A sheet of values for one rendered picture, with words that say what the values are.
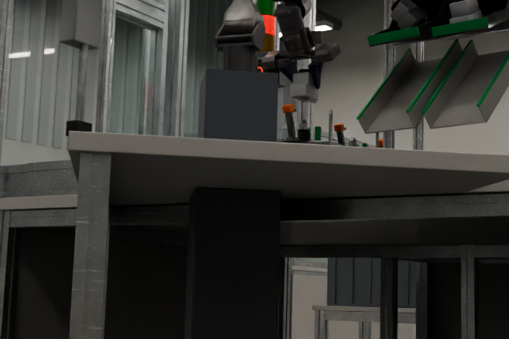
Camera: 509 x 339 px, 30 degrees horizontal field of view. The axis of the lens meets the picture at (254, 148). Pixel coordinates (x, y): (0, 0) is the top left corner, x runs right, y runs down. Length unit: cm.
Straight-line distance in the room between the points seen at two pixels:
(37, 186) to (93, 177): 108
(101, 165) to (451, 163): 53
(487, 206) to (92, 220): 74
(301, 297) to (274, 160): 587
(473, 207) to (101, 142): 73
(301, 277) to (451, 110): 532
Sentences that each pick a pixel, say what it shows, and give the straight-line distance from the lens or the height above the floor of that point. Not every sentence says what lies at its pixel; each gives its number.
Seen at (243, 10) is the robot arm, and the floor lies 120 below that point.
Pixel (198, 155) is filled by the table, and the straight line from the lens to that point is 140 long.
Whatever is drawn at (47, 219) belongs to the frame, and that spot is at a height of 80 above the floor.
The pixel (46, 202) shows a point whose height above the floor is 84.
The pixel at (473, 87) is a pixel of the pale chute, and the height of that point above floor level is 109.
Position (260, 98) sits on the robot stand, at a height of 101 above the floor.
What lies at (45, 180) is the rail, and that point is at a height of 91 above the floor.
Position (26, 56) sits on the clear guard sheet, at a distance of 343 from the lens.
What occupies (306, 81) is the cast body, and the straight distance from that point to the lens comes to 224.
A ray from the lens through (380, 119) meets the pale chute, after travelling 208.
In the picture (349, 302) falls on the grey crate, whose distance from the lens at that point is 421.
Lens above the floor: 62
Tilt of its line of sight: 9 degrees up
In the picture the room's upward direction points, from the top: 2 degrees clockwise
